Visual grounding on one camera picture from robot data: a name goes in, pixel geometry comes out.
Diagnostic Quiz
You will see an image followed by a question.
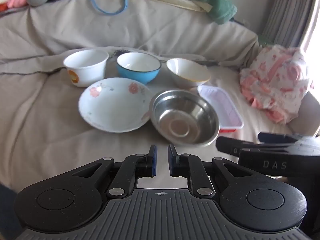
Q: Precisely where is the blue enamel bowl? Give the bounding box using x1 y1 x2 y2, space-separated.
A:
116 52 162 85

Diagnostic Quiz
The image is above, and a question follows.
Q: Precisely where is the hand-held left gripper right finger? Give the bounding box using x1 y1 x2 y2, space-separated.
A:
167 144 251 198

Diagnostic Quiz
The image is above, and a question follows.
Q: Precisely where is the beige bed blanket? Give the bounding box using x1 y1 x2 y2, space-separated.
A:
0 0 300 195

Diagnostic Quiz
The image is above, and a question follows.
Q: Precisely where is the grey curtain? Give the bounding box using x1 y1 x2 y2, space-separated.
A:
261 0 320 54

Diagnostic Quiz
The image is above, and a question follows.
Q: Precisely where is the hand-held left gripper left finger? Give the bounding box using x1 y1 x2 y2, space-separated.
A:
72 144 157 198

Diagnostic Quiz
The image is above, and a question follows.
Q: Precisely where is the stainless steel bowl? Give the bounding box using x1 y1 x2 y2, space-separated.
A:
149 89 221 147

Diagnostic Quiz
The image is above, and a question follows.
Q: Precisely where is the blue strap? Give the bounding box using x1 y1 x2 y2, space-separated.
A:
88 0 129 16

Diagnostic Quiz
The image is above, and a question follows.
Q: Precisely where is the white bowl with yellow rim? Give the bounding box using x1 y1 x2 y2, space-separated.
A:
166 58 211 89

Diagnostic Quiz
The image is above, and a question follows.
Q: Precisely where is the white cup with orange print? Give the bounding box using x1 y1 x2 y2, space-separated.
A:
63 49 110 88

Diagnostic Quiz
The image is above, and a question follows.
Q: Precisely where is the grey chair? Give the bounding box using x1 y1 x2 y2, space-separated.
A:
291 91 320 138

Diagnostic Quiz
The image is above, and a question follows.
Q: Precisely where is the white and red plastic tray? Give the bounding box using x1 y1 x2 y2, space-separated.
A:
197 85 244 133

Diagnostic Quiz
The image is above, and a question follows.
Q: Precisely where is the cream cloth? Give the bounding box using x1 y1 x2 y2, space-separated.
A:
149 0 213 13

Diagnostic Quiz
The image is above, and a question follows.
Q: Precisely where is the pink floral cloth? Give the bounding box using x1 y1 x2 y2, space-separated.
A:
239 44 314 126

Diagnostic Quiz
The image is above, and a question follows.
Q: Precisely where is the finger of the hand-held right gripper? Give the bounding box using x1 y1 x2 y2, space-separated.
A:
215 136 295 158
258 132 304 143

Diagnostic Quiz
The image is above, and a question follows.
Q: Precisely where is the white floral plate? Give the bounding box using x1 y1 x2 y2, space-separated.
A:
78 78 153 133

